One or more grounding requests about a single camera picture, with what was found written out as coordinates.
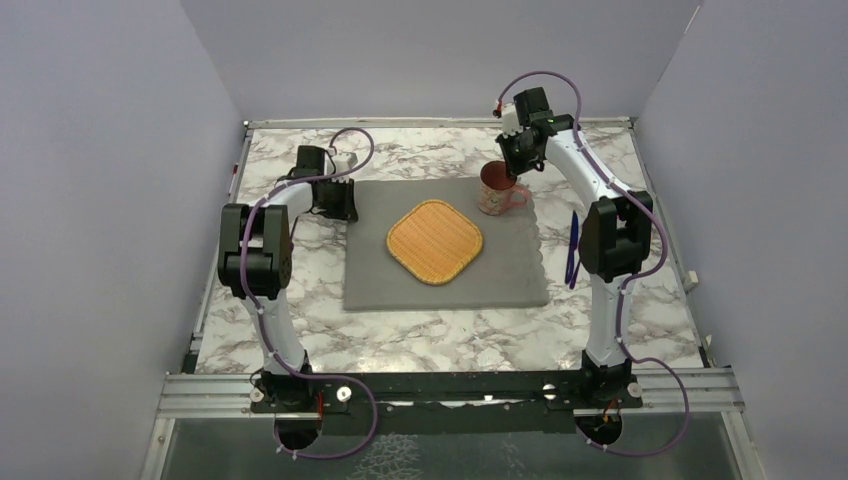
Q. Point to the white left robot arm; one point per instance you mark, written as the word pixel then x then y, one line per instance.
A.
pixel 255 248

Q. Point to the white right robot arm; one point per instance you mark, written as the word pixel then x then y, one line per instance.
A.
pixel 614 238

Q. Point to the pink patterned cup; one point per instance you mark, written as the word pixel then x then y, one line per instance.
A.
pixel 498 192

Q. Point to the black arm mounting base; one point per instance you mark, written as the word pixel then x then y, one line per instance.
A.
pixel 422 403

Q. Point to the purple iridescent knife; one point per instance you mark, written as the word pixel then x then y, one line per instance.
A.
pixel 572 248

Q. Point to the grey scalloped cloth placemat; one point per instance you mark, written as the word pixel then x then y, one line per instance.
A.
pixel 508 273

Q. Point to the aluminium table frame rail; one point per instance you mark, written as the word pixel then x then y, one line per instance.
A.
pixel 193 396

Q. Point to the purple iridescent spoon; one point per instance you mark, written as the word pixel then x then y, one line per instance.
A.
pixel 572 282

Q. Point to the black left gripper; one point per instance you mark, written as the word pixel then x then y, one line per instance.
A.
pixel 346 209

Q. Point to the woven yellow wicker tray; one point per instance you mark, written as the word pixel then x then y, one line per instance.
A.
pixel 434 242

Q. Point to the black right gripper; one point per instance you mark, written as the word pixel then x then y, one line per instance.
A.
pixel 513 167

